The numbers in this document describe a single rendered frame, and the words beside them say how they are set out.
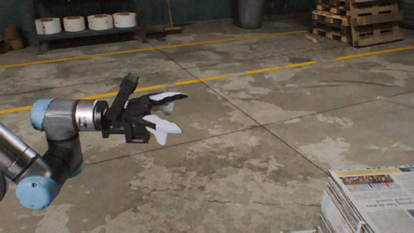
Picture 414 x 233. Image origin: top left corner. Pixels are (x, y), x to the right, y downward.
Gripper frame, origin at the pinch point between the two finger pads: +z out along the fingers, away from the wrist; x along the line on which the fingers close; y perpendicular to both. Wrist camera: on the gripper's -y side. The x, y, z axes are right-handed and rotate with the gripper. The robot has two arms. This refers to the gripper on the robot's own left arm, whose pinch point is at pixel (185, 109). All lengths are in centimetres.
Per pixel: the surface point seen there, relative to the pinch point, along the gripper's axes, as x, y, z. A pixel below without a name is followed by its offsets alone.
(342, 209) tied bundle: 9.5, 20.5, 36.5
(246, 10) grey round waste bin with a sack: -648, 177, 62
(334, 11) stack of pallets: -580, 156, 210
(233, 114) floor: -245, 158, 24
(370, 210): 15.1, 14.9, 39.8
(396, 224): 19.2, 14.3, 43.7
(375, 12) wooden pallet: -565, 151, 274
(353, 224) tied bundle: 15.0, 19.5, 37.3
